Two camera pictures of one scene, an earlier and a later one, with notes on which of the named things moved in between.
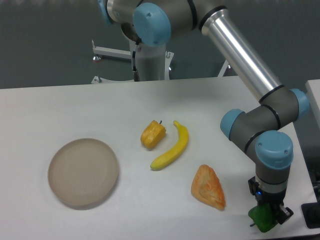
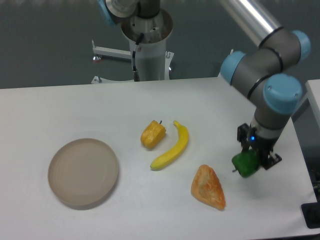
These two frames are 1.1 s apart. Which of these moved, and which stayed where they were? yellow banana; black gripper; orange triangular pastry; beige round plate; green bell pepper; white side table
Moved: green bell pepper; black gripper
Stayed: yellow banana; orange triangular pastry; beige round plate; white side table
